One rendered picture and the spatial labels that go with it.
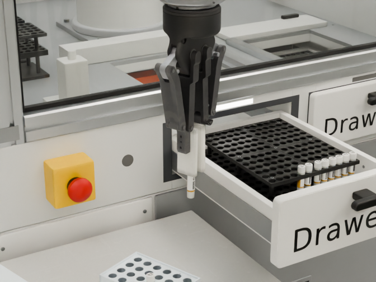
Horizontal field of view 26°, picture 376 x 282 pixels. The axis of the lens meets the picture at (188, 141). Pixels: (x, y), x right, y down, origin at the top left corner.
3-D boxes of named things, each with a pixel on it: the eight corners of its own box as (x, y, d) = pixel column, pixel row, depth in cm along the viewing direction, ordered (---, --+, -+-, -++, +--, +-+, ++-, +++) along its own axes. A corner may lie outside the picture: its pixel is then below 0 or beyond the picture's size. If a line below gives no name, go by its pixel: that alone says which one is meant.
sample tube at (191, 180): (196, 196, 115) (197, 167, 113) (191, 200, 114) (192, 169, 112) (189, 194, 115) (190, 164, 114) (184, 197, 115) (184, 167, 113)
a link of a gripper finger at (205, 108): (181, 43, 108) (187, 40, 109) (184, 120, 113) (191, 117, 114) (205, 48, 105) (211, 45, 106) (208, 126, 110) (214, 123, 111)
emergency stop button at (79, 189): (94, 201, 129) (93, 178, 128) (71, 206, 127) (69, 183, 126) (87, 193, 132) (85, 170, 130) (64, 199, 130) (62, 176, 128)
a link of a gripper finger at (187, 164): (198, 128, 109) (194, 130, 109) (197, 175, 112) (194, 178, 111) (180, 123, 111) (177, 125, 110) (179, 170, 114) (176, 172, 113)
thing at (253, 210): (409, 211, 131) (413, 176, 128) (278, 252, 119) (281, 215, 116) (264, 130, 163) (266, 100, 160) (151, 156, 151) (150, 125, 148)
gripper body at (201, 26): (196, 13, 99) (196, 85, 102) (234, 0, 105) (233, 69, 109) (147, 4, 103) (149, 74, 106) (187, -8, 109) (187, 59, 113)
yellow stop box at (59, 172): (98, 201, 132) (96, 161, 130) (56, 212, 129) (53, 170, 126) (85, 189, 136) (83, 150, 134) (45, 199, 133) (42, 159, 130)
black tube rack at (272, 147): (356, 195, 135) (360, 160, 133) (269, 221, 127) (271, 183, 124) (277, 149, 153) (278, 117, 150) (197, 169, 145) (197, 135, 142)
